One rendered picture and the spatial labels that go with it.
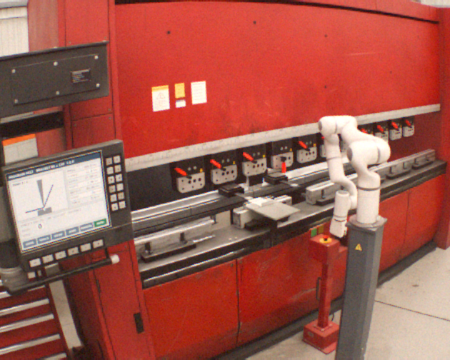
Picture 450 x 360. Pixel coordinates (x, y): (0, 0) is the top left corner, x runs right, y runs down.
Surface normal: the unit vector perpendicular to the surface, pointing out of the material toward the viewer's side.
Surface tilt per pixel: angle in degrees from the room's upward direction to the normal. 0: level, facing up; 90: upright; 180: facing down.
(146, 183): 90
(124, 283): 90
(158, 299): 90
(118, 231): 90
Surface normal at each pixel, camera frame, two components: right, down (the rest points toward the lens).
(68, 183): 0.63, 0.19
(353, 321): -0.66, 0.26
